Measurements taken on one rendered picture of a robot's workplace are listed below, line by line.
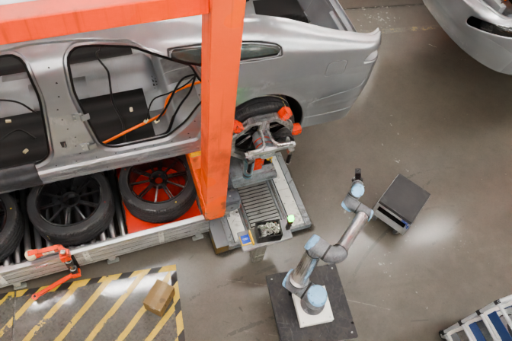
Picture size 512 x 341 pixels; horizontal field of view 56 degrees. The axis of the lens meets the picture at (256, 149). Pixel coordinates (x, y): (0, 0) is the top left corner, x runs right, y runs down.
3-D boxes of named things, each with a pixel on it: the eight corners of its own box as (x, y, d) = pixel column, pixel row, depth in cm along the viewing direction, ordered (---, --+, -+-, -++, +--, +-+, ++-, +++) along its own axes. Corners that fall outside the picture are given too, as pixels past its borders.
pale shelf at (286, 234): (285, 220, 405) (285, 218, 402) (292, 238, 396) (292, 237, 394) (236, 234, 394) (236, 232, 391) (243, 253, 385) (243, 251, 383)
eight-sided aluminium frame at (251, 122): (284, 145, 428) (294, 107, 383) (286, 151, 425) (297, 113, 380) (225, 159, 414) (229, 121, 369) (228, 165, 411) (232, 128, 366)
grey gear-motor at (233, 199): (226, 179, 461) (228, 159, 432) (239, 217, 440) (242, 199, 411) (208, 183, 456) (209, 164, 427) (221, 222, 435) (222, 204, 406)
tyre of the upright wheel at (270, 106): (198, 130, 410) (257, 138, 452) (205, 152, 398) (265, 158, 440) (239, 78, 371) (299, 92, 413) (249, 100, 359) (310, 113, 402)
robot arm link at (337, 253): (343, 263, 303) (377, 208, 353) (326, 252, 306) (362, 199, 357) (335, 274, 310) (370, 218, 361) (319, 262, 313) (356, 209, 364)
